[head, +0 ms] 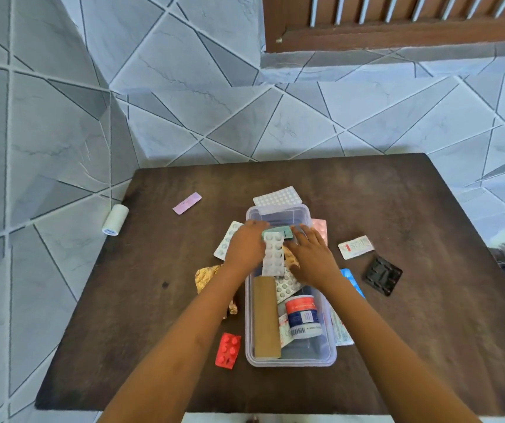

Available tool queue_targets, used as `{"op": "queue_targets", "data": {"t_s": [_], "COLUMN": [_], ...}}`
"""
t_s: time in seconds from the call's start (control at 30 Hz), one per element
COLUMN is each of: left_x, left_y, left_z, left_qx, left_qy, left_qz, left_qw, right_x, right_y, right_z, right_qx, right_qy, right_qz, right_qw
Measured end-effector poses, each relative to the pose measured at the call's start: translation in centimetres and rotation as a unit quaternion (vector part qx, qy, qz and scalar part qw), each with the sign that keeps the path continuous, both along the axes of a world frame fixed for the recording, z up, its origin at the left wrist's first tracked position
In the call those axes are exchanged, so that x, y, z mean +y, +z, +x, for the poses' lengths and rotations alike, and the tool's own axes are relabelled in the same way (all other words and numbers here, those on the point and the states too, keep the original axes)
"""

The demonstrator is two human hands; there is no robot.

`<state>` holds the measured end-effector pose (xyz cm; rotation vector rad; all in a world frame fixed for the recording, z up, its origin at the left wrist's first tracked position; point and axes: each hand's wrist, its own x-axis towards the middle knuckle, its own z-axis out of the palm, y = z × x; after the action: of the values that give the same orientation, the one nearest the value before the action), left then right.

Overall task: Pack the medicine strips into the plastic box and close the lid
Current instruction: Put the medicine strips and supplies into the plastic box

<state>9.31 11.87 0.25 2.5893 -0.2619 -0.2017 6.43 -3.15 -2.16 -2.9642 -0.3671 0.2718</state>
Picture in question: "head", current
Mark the person's left hand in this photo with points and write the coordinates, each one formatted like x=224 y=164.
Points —
x=245 y=251

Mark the person's right hand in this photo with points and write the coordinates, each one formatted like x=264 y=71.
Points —
x=316 y=259

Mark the narrow silver blister pack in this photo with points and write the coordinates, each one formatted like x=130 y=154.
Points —
x=223 y=244

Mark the orange gold blister pack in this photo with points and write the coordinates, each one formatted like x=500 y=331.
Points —
x=290 y=257

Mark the long silver blister pack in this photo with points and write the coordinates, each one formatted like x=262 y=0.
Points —
x=274 y=255

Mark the pink blister pack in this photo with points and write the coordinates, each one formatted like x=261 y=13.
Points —
x=320 y=226

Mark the small green blister pack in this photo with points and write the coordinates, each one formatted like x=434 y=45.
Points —
x=279 y=231

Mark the blue blister pack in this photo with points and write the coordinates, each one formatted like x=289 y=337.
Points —
x=351 y=277

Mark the square white blister pack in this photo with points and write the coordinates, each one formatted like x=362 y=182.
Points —
x=287 y=288

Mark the small white red-marked packet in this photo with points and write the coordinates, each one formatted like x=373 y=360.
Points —
x=356 y=247

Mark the gold foil wrapper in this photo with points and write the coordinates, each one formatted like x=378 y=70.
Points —
x=208 y=277

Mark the white jar red blue label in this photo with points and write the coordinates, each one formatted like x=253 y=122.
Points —
x=303 y=317

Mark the white many-pill blister pack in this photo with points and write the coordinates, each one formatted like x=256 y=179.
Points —
x=277 y=196

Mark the black blister pack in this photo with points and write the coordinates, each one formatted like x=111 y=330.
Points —
x=382 y=275

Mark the tan bandage roll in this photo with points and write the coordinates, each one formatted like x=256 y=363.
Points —
x=266 y=317

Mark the lilac strip sachet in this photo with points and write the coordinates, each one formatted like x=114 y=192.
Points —
x=187 y=203

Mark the white red-printed paper sachet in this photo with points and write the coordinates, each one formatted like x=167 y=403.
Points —
x=284 y=332

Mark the clear plastic storage box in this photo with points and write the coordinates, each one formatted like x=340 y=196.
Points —
x=314 y=354

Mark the red blister pack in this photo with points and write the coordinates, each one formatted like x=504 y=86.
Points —
x=228 y=350

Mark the white tape roll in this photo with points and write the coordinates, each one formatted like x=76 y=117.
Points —
x=115 y=219

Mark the person's right forearm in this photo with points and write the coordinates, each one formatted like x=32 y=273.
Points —
x=389 y=356

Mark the person's left forearm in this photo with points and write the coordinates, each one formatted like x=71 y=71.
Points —
x=182 y=356

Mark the dark brown wooden table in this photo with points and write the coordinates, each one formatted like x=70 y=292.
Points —
x=411 y=193

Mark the brown wooden louvred window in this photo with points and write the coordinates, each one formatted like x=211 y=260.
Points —
x=367 y=37

